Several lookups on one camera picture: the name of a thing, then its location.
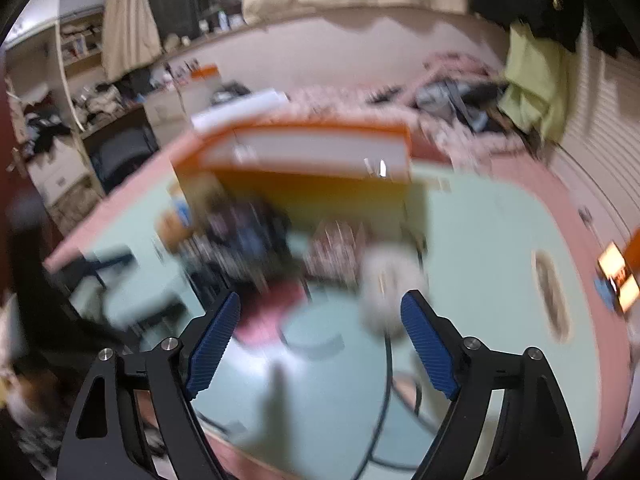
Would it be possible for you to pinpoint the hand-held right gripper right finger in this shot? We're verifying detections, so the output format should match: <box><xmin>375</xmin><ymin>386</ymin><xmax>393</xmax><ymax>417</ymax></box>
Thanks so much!
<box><xmin>400</xmin><ymin>289</ymin><xmax>585</xmax><ymax>480</ymax></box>

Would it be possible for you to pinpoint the brown patterned booklet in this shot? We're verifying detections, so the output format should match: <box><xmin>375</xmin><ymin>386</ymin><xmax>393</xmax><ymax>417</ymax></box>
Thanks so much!
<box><xmin>305</xmin><ymin>220</ymin><xmax>366</xmax><ymax>286</ymax></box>

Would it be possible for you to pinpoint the black cable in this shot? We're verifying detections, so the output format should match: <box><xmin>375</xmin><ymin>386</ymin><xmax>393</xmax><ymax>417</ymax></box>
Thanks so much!
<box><xmin>345</xmin><ymin>330</ymin><xmax>436</xmax><ymax>480</ymax></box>

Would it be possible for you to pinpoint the white paper roll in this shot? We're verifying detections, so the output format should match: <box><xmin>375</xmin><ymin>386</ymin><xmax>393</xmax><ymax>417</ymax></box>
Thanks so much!
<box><xmin>192</xmin><ymin>90</ymin><xmax>288</xmax><ymax>133</ymax></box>

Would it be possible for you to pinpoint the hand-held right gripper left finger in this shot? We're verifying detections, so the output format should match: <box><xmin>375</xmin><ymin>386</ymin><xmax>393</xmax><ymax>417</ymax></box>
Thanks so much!
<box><xmin>56</xmin><ymin>291</ymin><xmax>242</xmax><ymax>480</ymax></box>

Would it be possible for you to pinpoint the pink knitted scarf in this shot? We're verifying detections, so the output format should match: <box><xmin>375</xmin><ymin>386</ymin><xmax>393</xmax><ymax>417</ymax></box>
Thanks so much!
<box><xmin>422</xmin><ymin>52</ymin><xmax>501</xmax><ymax>78</ymax></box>

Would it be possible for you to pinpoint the grey blue garment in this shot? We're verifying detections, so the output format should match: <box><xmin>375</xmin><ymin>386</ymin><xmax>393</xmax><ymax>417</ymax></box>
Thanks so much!
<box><xmin>415</xmin><ymin>80</ymin><xmax>496</xmax><ymax>131</ymax></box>

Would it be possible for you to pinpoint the orange cardboard box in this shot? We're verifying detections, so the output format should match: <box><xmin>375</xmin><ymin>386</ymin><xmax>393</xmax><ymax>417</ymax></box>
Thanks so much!
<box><xmin>167</xmin><ymin>119</ymin><xmax>433</xmax><ymax>246</ymax></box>

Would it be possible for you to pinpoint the bear plush with blue hat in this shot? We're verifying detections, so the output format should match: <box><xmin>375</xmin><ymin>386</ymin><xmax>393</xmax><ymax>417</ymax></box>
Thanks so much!
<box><xmin>155</xmin><ymin>180</ymin><xmax>201</xmax><ymax>256</ymax></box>

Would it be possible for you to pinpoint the dark grey bag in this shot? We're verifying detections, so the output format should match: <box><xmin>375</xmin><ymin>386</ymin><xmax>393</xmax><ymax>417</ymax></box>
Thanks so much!
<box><xmin>212</xmin><ymin>82</ymin><xmax>251</xmax><ymax>106</ymax></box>

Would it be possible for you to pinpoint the white fur pom-pom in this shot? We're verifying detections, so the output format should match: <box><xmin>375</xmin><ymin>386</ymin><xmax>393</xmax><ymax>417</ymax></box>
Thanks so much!
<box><xmin>360</xmin><ymin>252</ymin><xmax>431</xmax><ymax>336</ymax></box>

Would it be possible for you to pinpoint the orange and white box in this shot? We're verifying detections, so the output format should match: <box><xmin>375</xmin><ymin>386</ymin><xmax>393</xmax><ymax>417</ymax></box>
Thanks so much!
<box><xmin>189</xmin><ymin>64</ymin><xmax>222</xmax><ymax>83</ymax></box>

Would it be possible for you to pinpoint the mint green lap table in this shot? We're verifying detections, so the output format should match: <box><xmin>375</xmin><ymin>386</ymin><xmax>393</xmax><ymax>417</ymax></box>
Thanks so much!
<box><xmin>42</xmin><ymin>160</ymin><xmax>628</xmax><ymax>476</ymax></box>

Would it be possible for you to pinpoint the pink floral blanket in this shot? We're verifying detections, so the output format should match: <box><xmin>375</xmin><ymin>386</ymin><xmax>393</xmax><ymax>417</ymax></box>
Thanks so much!
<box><xmin>280</xmin><ymin>52</ymin><xmax>531</xmax><ymax>161</ymax></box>

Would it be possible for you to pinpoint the cluttered white shelf unit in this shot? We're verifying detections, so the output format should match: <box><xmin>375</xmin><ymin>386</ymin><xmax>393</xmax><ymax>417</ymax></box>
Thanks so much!
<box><xmin>5</xmin><ymin>15</ymin><xmax>108</xmax><ymax>211</ymax></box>

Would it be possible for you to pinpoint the light green garment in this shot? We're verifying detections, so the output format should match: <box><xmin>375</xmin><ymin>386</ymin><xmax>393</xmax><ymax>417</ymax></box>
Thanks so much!
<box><xmin>497</xmin><ymin>22</ymin><xmax>583</xmax><ymax>146</ymax></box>

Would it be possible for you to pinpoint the white louvered door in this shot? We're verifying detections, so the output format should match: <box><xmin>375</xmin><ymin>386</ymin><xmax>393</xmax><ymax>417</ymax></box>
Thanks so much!
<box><xmin>550</xmin><ymin>50</ymin><xmax>640</xmax><ymax>241</ymax></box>

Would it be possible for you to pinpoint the white bedside cabinet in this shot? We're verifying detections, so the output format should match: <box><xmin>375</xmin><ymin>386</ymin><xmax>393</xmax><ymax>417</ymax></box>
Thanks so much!
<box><xmin>145</xmin><ymin>77</ymin><xmax>221</xmax><ymax>141</ymax></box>

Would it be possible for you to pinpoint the black pouch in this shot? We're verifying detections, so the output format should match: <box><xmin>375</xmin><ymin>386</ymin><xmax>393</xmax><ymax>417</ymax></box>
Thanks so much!
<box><xmin>200</xmin><ymin>197</ymin><xmax>296</xmax><ymax>281</ymax></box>

